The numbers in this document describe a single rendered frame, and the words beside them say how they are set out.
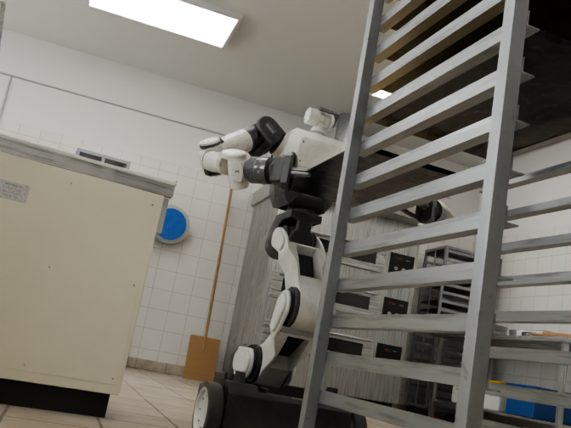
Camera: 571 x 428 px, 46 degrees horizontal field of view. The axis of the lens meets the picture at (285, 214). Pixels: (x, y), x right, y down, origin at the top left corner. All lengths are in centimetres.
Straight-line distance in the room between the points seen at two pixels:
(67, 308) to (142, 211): 44
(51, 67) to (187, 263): 240
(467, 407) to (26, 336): 173
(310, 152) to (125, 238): 77
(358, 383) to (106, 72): 400
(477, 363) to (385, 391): 548
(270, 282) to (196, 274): 113
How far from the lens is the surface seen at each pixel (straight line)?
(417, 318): 132
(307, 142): 260
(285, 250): 248
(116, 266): 255
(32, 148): 257
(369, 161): 191
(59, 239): 252
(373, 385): 652
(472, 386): 111
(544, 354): 167
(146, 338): 691
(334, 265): 166
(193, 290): 699
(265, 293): 611
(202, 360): 672
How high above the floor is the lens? 30
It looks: 12 degrees up
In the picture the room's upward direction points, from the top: 10 degrees clockwise
